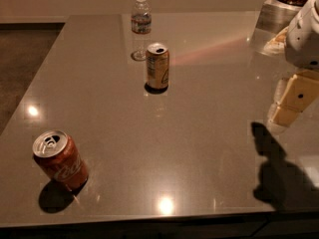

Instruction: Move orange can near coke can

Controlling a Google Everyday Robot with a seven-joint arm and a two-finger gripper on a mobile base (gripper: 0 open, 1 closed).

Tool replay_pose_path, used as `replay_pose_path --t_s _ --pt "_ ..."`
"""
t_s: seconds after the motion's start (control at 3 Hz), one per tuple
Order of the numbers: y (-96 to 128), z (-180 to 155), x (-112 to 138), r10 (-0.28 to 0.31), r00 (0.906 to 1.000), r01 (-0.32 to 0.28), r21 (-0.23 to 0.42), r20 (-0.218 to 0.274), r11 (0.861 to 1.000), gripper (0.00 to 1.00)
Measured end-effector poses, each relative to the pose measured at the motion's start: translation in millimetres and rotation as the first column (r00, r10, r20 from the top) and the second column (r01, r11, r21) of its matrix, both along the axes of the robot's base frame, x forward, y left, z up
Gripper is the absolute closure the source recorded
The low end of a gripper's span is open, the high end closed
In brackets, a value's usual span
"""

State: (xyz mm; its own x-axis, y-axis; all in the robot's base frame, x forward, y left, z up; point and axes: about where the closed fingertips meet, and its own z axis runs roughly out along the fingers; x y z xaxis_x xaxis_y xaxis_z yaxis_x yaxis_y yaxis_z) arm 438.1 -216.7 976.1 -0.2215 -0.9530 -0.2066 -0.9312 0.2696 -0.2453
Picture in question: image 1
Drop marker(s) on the red coke can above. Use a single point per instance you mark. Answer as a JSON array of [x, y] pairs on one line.
[[56, 153]]

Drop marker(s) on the orange soda can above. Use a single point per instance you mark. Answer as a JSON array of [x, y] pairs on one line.
[[157, 68]]

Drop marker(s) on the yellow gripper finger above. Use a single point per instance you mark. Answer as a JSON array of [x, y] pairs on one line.
[[301, 91]]

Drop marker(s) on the metal snack dispenser base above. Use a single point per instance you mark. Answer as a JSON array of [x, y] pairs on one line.
[[275, 15]]

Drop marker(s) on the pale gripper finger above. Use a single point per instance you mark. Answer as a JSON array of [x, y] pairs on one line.
[[273, 127]]

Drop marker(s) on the clear plastic water bottle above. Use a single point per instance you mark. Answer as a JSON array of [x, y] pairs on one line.
[[141, 17]]

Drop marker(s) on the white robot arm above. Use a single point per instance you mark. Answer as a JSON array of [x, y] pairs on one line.
[[301, 39]]

